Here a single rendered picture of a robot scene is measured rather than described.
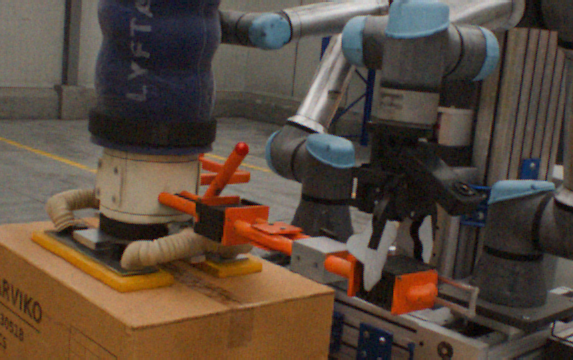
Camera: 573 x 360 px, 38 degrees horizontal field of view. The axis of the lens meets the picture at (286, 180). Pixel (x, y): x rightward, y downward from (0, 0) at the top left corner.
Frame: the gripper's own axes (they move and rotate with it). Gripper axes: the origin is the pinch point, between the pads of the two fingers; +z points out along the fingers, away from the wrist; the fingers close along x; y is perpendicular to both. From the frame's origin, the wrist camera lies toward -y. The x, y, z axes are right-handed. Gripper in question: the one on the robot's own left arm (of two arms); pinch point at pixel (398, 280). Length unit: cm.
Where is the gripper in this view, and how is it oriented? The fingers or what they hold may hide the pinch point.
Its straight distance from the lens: 108.3
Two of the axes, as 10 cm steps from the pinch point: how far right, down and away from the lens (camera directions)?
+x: -7.5, 0.3, -6.6
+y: -6.6, -1.9, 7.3
